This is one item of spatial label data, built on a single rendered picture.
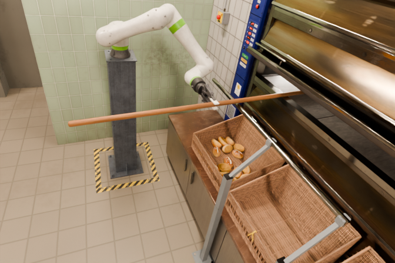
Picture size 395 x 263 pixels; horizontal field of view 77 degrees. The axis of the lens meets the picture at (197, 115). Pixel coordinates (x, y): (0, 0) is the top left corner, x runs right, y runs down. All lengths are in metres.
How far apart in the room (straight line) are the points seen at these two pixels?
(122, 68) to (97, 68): 0.64
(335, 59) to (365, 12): 0.26
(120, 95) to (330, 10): 1.54
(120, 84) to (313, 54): 1.38
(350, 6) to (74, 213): 2.40
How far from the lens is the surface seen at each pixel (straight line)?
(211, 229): 1.80
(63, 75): 2.62
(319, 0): 1.67
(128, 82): 2.04
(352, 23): 1.50
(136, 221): 2.34
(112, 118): 1.33
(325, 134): 1.63
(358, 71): 1.49
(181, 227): 2.31
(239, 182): 1.73
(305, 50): 1.69
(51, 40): 2.50
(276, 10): 1.90
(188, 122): 2.35
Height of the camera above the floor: 1.99
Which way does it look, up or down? 35 degrees down
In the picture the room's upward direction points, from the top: 9 degrees clockwise
